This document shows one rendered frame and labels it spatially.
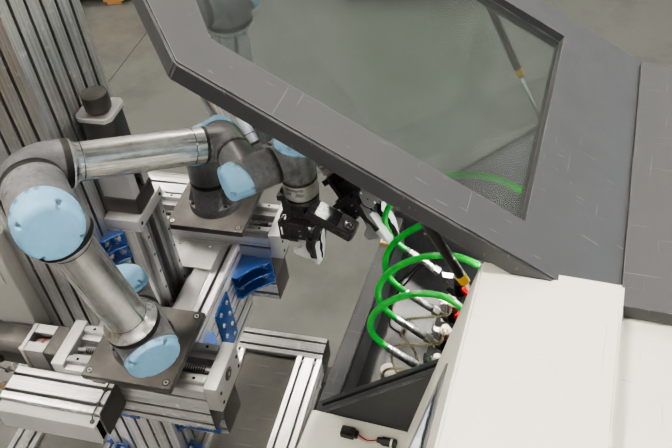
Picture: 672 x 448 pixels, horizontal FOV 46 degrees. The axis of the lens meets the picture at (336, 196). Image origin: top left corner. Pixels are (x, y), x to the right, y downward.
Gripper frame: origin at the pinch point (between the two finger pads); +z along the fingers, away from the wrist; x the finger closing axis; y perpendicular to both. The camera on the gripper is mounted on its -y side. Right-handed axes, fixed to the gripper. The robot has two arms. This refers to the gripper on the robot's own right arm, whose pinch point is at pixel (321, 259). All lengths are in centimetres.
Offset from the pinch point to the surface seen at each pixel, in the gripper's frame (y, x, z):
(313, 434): -5.6, 29.2, 23.2
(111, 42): 235, -248, 122
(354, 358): -7.4, 5.6, 26.9
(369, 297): -5.8, -12.9, 26.3
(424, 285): -16, -30, 38
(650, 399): -66, 37, -26
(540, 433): -52, 52, -34
